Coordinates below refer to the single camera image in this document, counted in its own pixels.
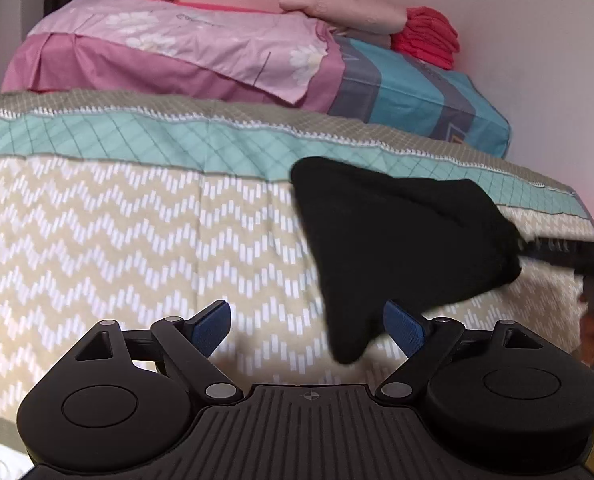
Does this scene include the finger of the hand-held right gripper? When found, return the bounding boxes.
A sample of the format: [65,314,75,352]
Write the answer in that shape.
[518,237,594,279]

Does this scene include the black pants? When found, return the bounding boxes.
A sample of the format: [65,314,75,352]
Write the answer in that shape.
[289,156,524,366]

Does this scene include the pink floral folded quilt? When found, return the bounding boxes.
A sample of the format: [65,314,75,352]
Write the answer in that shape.
[1,0,345,113]

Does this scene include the folded coral red towel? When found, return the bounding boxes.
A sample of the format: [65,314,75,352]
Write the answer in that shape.
[390,6,461,69]

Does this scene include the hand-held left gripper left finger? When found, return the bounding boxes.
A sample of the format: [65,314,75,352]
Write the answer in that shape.
[59,300,244,404]

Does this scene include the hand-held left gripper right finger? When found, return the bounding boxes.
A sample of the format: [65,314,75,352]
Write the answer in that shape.
[374,300,569,404]

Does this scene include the chevron and teal patterned quilt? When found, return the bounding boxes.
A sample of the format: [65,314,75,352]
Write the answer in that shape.
[0,87,594,428]

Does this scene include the pink pillow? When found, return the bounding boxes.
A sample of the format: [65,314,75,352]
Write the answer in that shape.
[279,0,408,35]

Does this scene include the blue and grey striped pillow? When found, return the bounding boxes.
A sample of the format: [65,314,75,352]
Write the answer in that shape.
[327,34,513,158]

